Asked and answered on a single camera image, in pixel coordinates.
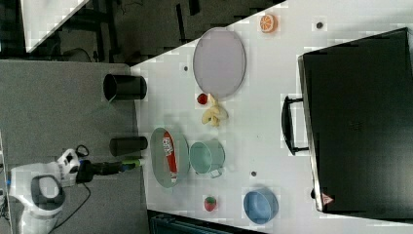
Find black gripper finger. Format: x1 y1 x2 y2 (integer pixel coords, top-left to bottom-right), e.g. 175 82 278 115
119 164 136 173

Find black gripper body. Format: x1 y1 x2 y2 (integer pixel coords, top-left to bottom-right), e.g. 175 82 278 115
76 160 121 183

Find red plush ketchup bottle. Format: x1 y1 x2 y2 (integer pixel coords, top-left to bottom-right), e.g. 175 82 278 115
163 132 177 183

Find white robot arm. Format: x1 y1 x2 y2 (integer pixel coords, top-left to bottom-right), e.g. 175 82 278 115
7 145 143 234

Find grey-green metal strainer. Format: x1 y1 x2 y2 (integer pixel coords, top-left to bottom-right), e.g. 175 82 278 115
150 128 190 188

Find green marker pen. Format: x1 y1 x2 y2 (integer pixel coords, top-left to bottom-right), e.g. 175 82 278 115
122 158 145 168

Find dark teal crate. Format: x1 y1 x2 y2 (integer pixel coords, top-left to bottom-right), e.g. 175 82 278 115
149 213 261 234

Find green metal pot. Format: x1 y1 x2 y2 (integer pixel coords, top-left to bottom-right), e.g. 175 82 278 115
189 139 225 178

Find red toy strawberry green leaves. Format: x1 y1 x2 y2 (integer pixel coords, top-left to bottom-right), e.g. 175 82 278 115
204 196 217 212

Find small red toy strawberry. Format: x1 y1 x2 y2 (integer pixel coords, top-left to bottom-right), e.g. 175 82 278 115
197 94 207 105

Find peeled toy banana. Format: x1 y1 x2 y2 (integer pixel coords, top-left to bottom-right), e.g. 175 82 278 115
202 94 229 127

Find blue bowl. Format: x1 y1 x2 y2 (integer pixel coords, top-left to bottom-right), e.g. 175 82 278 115
244 187 279 224

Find grey round plate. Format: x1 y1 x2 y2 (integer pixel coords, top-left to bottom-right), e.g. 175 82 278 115
193 27 246 98

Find toy orange slice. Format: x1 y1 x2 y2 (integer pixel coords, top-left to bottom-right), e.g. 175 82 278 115
259 14 279 33

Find black toaster oven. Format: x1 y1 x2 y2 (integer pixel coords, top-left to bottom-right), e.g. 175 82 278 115
297 27 413 223

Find small black cylinder post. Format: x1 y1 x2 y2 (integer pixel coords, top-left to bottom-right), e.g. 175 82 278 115
109 136 148 157

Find large black cylinder post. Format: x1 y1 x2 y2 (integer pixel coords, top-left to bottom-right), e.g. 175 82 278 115
103 74 147 101

